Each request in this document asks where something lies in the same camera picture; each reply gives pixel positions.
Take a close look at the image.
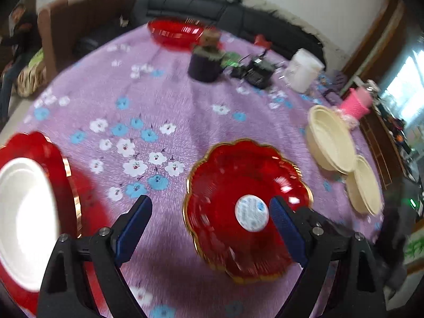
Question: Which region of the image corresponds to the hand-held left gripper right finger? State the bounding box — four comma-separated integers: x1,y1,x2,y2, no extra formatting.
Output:
269,196,388,318

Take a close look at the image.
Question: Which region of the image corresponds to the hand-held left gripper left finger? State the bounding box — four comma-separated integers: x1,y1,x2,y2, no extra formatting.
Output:
37,195,153,318

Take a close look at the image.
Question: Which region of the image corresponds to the red scalloped gold-rimmed plate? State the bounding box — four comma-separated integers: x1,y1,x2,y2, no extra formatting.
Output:
183,139,313,284

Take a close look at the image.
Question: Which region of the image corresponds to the large red gold-rimmed plate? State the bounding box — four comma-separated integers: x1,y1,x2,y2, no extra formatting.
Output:
0,131,111,317

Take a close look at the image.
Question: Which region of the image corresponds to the cream plastic bowl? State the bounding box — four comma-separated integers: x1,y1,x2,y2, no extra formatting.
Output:
305,105,358,174
346,155,384,215

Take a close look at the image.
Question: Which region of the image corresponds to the white bowl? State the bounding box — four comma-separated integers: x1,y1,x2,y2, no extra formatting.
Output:
0,157,61,293

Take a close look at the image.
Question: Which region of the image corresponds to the wooden cabinet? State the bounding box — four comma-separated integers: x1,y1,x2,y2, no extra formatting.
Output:
359,106,408,189

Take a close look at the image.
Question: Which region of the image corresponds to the purple floral tablecloth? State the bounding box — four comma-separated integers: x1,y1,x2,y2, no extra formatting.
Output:
10,23,385,318

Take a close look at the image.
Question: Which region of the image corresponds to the pink bottle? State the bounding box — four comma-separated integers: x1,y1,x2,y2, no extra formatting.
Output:
339,88,373,120

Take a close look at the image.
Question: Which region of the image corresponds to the white plastic jar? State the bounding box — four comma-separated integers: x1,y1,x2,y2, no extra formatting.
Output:
285,48,325,93

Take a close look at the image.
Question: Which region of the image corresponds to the black electronic device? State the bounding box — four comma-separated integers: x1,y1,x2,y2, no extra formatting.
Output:
232,55,275,89

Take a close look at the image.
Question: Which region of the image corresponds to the black cylindrical container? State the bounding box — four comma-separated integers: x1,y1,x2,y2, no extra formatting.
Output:
188,51,223,82

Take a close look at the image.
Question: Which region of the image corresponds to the floral sofa blanket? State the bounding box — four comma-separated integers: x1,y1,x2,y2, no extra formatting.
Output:
16,48,47,98

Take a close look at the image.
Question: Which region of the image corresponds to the red glass bowl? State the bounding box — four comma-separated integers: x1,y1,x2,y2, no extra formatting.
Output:
147,18,207,50

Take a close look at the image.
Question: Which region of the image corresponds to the small brown bear toy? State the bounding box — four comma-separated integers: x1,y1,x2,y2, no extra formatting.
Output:
195,30,224,58

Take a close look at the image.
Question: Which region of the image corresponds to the brown sofa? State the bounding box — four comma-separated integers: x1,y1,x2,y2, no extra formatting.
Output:
37,0,136,80

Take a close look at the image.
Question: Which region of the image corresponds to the black leather sofa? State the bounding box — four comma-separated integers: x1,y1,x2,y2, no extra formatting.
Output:
131,0,327,70

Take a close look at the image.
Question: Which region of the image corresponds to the wooden door frame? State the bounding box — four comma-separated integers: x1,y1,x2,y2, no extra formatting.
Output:
343,0,408,77

